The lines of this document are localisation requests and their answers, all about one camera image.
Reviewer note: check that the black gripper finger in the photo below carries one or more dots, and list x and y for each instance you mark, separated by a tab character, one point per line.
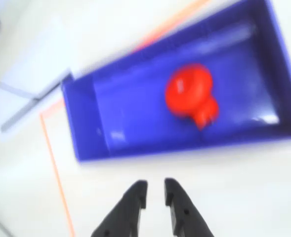
187	219
125	214

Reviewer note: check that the red rubber duck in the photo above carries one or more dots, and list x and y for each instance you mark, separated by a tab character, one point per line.
188	89

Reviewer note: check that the blue plastic box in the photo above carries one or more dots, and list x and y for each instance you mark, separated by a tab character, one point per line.
135	111

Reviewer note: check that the long orange tape strip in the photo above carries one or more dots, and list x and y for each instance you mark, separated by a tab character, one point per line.
173	23

